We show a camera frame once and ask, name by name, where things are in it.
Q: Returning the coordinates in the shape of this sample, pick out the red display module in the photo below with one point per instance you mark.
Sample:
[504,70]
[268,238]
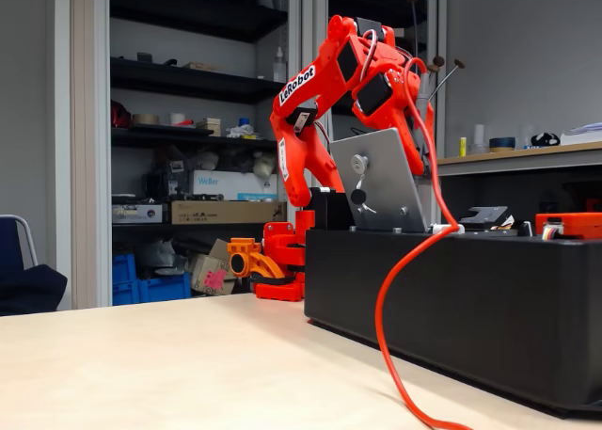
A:
[581,223]

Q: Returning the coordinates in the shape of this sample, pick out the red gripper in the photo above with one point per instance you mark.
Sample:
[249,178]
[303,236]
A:
[419,134]

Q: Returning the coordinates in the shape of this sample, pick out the brown flat carton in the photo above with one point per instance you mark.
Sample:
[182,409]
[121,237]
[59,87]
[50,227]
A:
[211,212]

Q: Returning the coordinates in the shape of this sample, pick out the brown tape roll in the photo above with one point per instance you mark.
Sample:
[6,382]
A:
[146,119]

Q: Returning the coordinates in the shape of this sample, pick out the red robot arm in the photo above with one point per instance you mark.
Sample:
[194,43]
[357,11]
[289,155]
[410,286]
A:
[301,166]

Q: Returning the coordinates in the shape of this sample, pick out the orange table clamp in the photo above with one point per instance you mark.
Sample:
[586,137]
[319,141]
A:
[256,260]

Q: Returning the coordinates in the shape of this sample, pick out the blue tape roll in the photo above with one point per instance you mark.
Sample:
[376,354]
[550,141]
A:
[502,144]

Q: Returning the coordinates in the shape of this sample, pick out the black task board box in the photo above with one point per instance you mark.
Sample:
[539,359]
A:
[470,317]

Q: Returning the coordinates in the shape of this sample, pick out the cardboard box pink sticker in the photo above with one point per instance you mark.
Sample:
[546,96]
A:
[211,272]

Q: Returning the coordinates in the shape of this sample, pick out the wooden top desk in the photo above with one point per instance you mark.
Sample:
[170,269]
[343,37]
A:
[498,156]

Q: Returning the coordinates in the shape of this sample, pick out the white and black box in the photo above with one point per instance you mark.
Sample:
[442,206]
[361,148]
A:
[138,213]

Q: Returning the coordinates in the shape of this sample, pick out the white Weller box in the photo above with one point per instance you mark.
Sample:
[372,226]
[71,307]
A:
[221,185]

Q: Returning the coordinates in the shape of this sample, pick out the grey shelf cabinet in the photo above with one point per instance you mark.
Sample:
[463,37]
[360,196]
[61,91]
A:
[188,79]

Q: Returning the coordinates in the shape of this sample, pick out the white tape roll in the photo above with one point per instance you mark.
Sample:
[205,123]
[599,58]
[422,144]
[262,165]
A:
[178,119]

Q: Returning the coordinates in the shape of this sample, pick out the grey stalk lamp brown tips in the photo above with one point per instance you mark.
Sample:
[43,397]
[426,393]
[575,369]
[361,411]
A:
[459,63]

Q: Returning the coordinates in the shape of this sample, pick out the white plastic bottle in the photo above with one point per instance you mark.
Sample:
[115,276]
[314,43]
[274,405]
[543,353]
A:
[279,68]

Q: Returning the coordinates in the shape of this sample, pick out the grey metal lid plate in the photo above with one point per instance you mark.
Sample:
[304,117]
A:
[385,190]

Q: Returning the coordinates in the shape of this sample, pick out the blue office chair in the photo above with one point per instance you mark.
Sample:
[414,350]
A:
[28,289]

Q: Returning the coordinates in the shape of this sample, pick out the dark red rounded object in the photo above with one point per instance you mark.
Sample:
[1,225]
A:
[120,116]

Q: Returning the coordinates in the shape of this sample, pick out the black and white object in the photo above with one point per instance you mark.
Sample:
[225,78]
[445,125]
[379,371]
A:
[545,139]

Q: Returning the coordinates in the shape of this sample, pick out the small wooden box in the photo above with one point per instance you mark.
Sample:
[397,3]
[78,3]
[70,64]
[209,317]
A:
[211,126]

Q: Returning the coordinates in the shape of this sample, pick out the white slider knob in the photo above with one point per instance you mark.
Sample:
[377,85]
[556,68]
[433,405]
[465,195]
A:
[438,229]

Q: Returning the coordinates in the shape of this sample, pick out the stack of papers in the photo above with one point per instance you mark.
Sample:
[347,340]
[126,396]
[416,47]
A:
[583,131]

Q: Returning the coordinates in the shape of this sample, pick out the white crumpled cloth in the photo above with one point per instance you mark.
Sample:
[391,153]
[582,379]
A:
[241,131]

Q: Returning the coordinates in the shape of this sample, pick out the blue plastic crate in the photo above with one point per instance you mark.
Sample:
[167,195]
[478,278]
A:
[164,289]
[123,270]

